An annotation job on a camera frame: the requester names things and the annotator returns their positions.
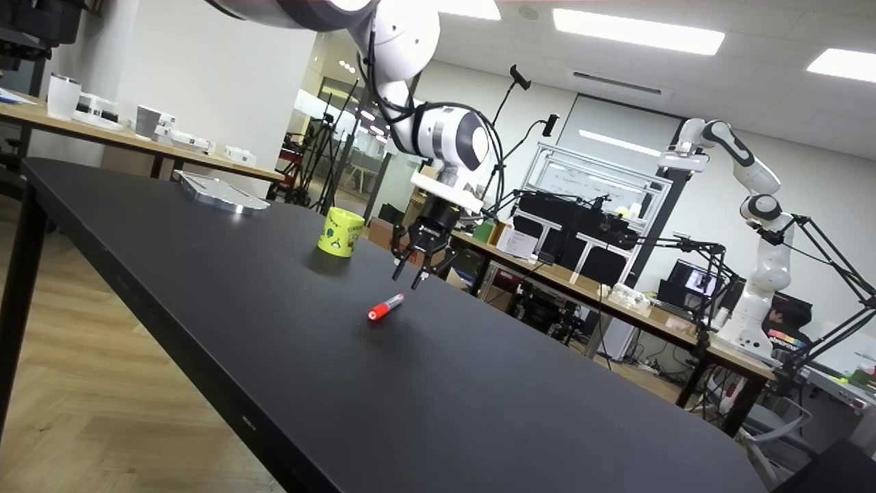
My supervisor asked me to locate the aluminium mounting plate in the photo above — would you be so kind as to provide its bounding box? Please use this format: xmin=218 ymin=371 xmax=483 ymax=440
xmin=172 ymin=167 xmax=274 ymax=216

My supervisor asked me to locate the black screen under rack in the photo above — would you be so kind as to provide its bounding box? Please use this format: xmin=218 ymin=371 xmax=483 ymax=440
xmin=512 ymin=190 xmax=645 ymax=258

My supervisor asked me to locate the small black lit monitor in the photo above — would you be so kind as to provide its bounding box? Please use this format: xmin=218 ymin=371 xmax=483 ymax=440
xmin=654 ymin=258 xmax=749 ymax=319

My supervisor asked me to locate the white metal frame rack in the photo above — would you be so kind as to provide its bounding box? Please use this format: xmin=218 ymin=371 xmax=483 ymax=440
xmin=524 ymin=141 xmax=682 ymax=235

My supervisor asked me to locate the ceiling air vent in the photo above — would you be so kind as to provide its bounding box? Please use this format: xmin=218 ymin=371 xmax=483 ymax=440
xmin=572 ymin=68 xmax=669 ymax=99

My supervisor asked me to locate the tall white container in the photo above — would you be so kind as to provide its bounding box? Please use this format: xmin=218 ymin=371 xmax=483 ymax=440
xmin=47 ymin=75 xmax=86 ymax=120

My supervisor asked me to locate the wooden side desk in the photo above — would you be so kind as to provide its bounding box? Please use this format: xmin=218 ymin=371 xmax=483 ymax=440
xmin=0 ymin=95 xmax=287 ymax=186

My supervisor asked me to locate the rectangular ceiling light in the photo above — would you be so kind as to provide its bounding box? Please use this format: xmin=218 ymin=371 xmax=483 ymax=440
xmin=435 ymin=0 xmax=505 ymax=23
xmin=550 ymin=5 xmax=728 ymax=61
xmin=806 ymin=46 xmax=876 ymax=88

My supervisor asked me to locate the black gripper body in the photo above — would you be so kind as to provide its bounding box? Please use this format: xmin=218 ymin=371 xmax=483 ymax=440
xmin=391 ymin=199 xmax=463 ymax=262

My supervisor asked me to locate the red marker with white cap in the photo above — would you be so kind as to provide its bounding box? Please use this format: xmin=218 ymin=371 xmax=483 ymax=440
xmin=364 ymin=290 xmax=409 ymax=327

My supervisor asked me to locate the yellow-green printed mug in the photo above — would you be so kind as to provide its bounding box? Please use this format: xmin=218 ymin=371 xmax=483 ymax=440
xmin=315 ymin=206 xmax=368 ymax=262

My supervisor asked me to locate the black microphone boom stand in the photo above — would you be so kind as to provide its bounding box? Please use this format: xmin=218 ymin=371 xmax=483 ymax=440
xmin=487 ymin=64 xmax=535 ymax=149

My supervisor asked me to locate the black equipment on stand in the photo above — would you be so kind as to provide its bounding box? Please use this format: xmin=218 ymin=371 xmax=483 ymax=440
xmin=0 ymin=0 xmax=96 ymax=176

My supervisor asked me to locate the cardboard box with red label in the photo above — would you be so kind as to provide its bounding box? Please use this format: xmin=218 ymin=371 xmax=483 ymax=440
xmin=364 ymin=216 xmax=405 ymax=258

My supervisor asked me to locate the long wooden desk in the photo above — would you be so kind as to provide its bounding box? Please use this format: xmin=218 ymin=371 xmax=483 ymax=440
xmin=448 ymin=228 xmax=782 ymax=439

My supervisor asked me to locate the white device on desk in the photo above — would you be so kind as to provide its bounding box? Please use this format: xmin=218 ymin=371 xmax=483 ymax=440
xmin=75 ymin=91 xmax=123 ymax=127

